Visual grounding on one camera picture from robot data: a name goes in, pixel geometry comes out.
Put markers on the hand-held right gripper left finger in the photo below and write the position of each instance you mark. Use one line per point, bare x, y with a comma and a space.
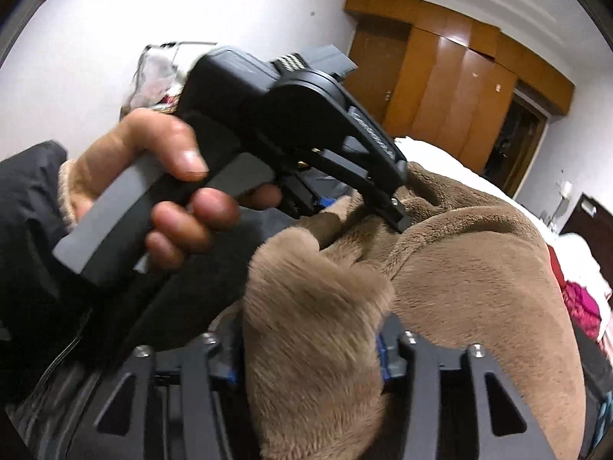
201, 383

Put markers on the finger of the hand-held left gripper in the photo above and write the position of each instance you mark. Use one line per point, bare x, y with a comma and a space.
306, 199
364, 182

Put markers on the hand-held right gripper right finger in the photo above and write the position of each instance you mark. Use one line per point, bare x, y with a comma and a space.
395, 369

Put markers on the brown fleece sweatshirt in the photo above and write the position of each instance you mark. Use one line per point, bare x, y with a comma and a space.
455, 273

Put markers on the person's left forearm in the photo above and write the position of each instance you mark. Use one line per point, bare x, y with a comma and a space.
28, 211

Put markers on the person's left hand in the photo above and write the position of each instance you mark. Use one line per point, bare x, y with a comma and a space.
158, 134

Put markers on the clear plastic bag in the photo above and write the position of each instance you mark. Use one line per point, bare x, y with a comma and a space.
153, 76

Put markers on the wooden wardrobe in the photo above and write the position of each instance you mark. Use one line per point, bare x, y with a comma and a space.
455, 81

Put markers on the magenta garment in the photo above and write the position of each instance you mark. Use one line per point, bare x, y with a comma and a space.
582, 309

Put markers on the bedside lamp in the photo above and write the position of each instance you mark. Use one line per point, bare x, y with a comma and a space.
566, 189

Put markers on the white duvet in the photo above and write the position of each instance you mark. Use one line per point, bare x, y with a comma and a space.
579, 258

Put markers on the dark wooden headboard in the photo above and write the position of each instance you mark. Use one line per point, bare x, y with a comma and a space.
582, 215

